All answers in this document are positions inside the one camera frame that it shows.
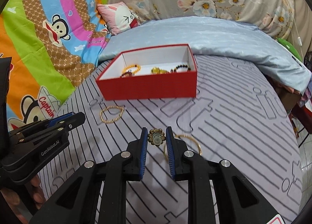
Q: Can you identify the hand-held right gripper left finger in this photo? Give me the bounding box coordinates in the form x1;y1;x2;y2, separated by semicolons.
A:
29;128;149;224

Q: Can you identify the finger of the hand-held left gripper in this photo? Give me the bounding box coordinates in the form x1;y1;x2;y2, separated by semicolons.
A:
8;121;74;152
47;112;86;127

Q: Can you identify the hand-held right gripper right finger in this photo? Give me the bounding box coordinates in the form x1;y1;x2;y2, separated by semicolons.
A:
166;127;281;224

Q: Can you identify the gold flower earring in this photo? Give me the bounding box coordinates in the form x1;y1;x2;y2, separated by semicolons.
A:
148;128;166;146

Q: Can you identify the gold bangle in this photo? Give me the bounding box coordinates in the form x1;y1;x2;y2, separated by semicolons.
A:
164;134;202;160

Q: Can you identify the gold bead bracelet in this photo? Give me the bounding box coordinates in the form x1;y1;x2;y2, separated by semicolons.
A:
100;105;124;124

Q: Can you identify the red cardboard box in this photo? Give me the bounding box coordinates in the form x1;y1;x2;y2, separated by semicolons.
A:
96;43;198;101

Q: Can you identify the dark brown bead bracelet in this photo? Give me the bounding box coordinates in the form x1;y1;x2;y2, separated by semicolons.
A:
168;63;192;73

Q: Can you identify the person's left hand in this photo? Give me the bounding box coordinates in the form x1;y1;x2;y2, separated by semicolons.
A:
0;175;47;224

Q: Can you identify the grey striped bedsheet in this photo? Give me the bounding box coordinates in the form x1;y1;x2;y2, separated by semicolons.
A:
32;55;301;224

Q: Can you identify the colourful cartoon monkey blanket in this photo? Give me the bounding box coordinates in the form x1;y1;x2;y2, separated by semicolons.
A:
0;0;115;132

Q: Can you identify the pink cartoon pillow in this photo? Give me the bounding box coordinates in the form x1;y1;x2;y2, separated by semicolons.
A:
97;2;142;35

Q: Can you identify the light blue pillow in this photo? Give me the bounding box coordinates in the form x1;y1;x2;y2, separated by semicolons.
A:
99;16;312;93

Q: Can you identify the brown cardboard box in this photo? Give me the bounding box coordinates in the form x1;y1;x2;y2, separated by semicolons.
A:
278;88;303;112

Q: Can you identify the green plastic object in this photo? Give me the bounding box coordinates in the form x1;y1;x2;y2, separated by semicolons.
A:
277;37;303;61

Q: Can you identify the white cable with switch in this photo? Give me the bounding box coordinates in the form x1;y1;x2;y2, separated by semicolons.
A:
280;0;305;68

